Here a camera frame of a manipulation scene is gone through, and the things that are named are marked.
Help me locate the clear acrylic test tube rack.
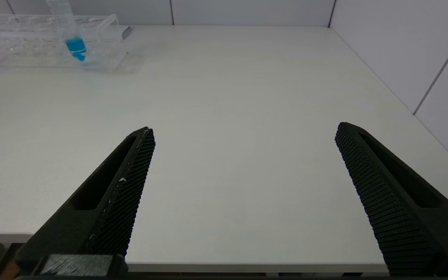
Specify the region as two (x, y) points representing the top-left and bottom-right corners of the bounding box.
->
(0, 12), (129, 72)

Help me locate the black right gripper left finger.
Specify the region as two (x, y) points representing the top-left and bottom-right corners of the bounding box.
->
(14, 126), (156, 273)

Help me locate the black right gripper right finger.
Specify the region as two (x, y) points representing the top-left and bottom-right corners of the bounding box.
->
(335, 122), (448, 275)

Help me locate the test tube with blue pigment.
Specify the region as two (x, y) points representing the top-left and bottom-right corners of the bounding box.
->
(45, 0), (88, 63)

